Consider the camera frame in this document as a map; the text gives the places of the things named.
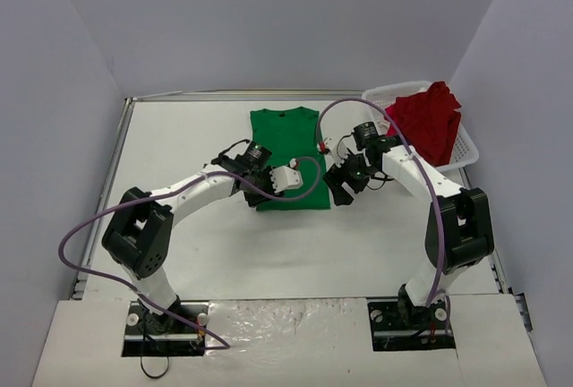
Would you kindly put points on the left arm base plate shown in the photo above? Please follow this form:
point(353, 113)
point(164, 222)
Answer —
point(151, 335)

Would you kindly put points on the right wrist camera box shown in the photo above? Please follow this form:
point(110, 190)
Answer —
point(337, 150)

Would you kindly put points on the white plastic basket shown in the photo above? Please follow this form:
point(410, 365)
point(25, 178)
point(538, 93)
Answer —
point(463, 153)

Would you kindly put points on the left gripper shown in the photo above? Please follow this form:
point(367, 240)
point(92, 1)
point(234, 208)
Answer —
point(258, 192)

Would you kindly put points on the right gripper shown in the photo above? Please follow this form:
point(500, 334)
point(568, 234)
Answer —
point(342, 181)

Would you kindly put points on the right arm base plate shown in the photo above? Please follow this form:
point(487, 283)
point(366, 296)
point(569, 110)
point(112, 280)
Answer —
point(427, 330)

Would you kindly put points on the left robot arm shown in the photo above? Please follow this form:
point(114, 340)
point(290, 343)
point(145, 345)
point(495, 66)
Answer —
point(138, 237)

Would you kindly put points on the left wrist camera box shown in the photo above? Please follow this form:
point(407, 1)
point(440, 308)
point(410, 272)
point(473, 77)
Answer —
point(285, 178)

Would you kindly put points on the red t shirt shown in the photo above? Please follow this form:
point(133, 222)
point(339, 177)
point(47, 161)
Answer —
point(429, 120)

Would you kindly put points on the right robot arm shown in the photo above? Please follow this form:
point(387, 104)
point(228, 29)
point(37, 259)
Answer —
point(458, 233)

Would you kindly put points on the green t shirt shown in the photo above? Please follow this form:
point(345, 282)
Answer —
point(290, 134)

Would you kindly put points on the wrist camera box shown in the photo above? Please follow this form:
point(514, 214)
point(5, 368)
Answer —
point(285, 178)
point(337, 150)

